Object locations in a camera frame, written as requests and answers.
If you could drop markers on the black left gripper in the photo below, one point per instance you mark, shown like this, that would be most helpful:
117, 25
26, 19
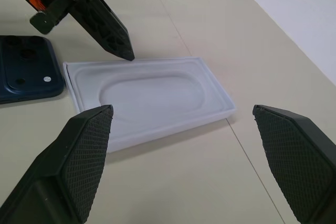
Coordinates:
60, 6

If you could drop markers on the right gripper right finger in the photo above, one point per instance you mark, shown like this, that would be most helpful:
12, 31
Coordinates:
294, 161

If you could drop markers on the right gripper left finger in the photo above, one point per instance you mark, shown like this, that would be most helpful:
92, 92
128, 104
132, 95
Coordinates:
57, 171

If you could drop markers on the white phone box base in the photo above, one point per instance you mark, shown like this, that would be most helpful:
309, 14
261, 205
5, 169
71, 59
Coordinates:
157, 90

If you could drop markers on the dark blue smartphone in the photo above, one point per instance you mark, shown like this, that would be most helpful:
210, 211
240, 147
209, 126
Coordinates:
26, 82

